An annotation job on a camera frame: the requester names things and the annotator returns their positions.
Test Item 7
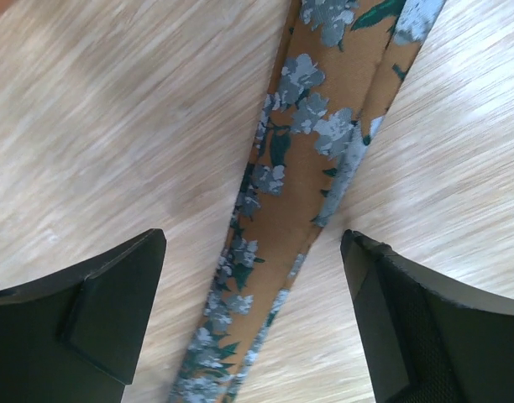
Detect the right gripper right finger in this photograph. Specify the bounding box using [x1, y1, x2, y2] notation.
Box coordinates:
[341, 230, 514, 402]

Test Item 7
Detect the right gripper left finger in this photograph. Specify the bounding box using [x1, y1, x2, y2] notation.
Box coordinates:
[0, 229, 166, 402]

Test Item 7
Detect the brown floral tie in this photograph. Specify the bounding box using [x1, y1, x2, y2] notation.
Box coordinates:
[169, 0, 443, 402]

